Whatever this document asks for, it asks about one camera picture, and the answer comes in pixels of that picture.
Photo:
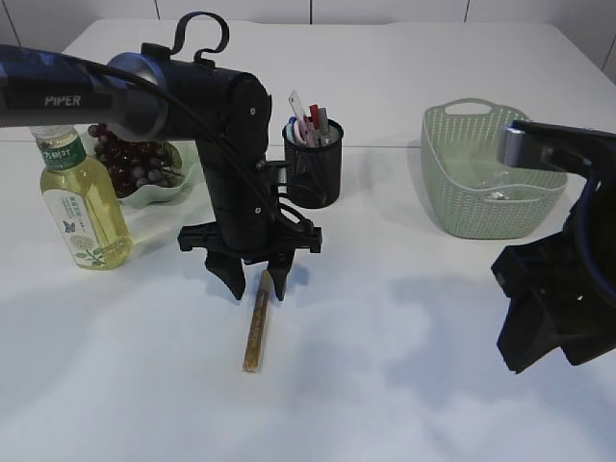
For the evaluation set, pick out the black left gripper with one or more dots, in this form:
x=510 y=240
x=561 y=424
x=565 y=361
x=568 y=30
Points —
x=252 y=234

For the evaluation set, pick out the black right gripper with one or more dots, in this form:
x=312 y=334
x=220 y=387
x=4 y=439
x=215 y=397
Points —
x=553 y=303

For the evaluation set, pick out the clear plastic sheet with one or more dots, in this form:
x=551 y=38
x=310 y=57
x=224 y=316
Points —
x=495 y=184

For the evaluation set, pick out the blue safety scissors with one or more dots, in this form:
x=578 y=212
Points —
x=290 y=130

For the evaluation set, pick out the pink purple safety scissors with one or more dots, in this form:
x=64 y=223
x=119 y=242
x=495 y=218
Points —
x=307 y=132

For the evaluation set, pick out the silver glitter pen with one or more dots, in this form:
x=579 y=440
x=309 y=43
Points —
x=324 y=130

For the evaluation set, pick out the purple artificial grape bunch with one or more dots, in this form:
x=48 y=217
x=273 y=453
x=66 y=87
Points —
x=132 y=165

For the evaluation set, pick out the red marker pen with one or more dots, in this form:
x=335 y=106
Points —
x=314 y=115

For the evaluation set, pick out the clear plastic ruler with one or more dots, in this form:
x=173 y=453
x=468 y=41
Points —
x=297 y=108

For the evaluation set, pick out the yellow tea drink bottle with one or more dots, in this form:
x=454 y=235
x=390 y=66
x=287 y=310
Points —
x=80 y=196

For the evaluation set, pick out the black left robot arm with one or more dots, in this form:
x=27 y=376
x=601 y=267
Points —
x=149 y=96

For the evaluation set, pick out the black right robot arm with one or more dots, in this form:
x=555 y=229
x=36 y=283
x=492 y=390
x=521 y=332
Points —
x=594 y=229

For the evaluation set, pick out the gold glitter pen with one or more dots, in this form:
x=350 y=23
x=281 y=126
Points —
x=257 y=328

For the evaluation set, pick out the black mesh pen holder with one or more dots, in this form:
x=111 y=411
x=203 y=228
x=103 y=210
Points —
x=314 y=174

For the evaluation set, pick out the green wavy glass plate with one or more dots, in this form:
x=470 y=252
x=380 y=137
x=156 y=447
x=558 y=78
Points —
x=153 y=194

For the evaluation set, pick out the green plastic woven basket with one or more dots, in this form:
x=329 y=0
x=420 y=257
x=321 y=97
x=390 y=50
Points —
x=473 y=196

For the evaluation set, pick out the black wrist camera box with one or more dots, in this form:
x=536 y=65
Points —
x=540 y=146

